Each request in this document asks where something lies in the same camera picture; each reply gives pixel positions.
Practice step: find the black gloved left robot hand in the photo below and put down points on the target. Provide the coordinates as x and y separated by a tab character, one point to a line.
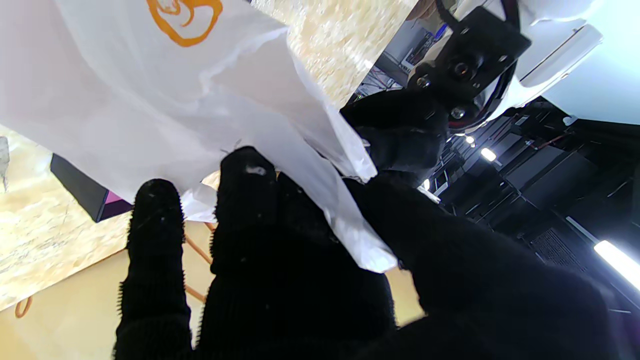
405	130

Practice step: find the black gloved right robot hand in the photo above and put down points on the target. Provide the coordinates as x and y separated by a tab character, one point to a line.
475	300

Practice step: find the white plastic bag orange logo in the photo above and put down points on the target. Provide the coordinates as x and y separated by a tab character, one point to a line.
125	90

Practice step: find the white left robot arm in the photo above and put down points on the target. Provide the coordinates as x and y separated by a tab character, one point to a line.
555	60

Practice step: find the black gift box pink inside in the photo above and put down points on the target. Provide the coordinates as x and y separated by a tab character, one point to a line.
80	187

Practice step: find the ceiling strip light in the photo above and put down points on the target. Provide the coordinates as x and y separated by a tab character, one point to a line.
617	262
488	154

